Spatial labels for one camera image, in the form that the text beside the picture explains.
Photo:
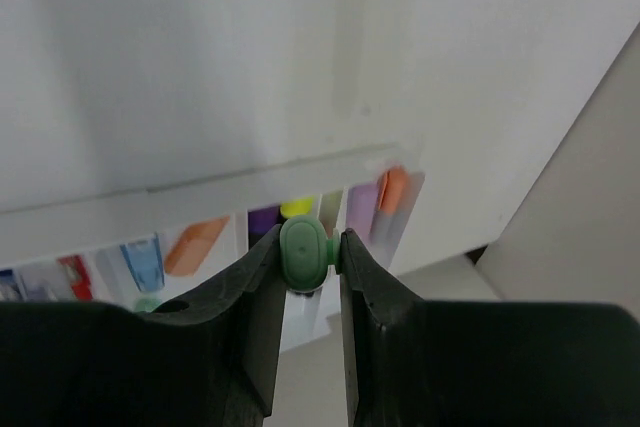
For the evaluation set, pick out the purple black highlighter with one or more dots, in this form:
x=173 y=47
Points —
x=260 y=221

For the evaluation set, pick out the orange translucent highlighter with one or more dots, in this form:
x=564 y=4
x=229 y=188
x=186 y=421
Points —
x=192 y=247

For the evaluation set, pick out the white compartment tray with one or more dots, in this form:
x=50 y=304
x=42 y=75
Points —
x=33 y=239

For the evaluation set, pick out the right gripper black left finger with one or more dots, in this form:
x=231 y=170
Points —
x=225 y=334

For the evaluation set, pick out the pink translucent highlighter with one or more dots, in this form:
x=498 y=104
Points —
x=362 y=202

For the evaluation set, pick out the red pen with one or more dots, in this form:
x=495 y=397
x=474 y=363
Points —
x=78 y=277

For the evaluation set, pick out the pale green highlighter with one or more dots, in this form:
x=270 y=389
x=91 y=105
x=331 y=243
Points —
x=308 y=253
x=146 y=304

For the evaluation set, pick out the yellow black highlighter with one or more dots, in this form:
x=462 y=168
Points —
x=296 y=207

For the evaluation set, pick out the orange grey highlighter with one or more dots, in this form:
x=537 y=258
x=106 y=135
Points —
x=397 y=195

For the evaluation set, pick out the blue translucent highlighter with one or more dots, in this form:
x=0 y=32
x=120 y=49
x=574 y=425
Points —
x=145 y=264

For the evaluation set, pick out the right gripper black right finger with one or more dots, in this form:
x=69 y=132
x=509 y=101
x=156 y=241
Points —
x=383 y=349

